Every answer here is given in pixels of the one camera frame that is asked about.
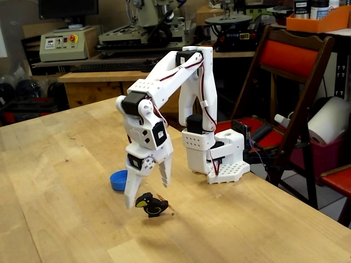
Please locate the wooden chair red seat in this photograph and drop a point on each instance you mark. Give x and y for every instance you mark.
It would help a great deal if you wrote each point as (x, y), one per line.
(337, 180)

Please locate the black hand tool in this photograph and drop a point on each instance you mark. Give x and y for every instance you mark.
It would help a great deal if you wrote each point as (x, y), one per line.
(149, 65)

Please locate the black can grey label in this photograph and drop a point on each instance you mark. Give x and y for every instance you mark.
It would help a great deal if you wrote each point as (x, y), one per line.
(301, 9)

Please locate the white board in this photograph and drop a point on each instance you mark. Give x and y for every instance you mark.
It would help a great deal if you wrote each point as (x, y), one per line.
(2, 43)

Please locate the blue plastic lid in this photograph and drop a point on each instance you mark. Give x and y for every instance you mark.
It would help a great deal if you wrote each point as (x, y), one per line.
(118, 180)

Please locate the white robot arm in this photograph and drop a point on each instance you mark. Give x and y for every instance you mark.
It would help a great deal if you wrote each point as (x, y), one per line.
(208, 82)

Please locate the wooden workbench cabinet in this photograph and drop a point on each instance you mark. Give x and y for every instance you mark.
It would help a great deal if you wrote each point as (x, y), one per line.
(79, 93)

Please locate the white paper towel roll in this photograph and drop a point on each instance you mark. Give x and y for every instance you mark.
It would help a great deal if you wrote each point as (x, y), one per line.
(329, 120)

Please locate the cardboard box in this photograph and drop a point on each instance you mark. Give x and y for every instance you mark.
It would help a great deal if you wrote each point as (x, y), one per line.
(205, 15)

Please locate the white can blue label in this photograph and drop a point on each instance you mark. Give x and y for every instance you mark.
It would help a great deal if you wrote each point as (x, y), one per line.
(319, 11)

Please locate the wooden folding chair red cushions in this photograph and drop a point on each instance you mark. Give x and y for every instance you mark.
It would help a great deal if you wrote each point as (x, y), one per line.
(288, 57)

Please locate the orange tray box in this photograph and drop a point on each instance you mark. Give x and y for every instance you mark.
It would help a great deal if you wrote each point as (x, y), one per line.
(315, 26)

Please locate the black wooden bird toy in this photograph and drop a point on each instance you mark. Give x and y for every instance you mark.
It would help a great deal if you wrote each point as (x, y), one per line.
(153, 208)

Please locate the beige control box red button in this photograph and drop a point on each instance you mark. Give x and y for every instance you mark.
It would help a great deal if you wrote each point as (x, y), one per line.
(63, 45)

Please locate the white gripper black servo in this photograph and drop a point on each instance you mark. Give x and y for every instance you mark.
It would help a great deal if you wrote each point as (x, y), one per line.
(142, 159)

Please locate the black and red crate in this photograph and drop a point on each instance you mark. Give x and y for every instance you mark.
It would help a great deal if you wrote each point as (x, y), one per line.
(27, 109)

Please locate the grey milling machine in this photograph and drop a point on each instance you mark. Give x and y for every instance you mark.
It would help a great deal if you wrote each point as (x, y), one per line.
(148, 13)

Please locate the black scroll saw machine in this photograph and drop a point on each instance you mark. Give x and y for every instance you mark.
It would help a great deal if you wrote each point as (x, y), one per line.
(235, 35)

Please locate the black controller board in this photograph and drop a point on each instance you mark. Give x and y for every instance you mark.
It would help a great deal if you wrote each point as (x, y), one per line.
(240, 127)

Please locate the black computer monitor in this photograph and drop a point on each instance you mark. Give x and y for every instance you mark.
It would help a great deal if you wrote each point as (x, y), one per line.
(68, 8)

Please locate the white power plug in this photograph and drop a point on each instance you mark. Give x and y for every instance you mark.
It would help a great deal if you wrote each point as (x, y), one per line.
(281, 120)

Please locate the wooden bench board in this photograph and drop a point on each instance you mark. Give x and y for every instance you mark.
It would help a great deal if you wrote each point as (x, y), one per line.
(246, 54)

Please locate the black cylinder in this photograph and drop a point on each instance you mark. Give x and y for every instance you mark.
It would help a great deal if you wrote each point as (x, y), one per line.
(260, 132)

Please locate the pink plastic bin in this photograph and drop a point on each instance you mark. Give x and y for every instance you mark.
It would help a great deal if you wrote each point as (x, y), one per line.
(326, 159)

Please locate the black keyboard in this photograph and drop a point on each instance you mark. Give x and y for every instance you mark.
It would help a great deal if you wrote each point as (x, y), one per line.
(107, 67)

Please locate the black round spool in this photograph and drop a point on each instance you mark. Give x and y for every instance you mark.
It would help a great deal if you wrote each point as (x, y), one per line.
(6, 93)
(27, 89)
(56, 90)

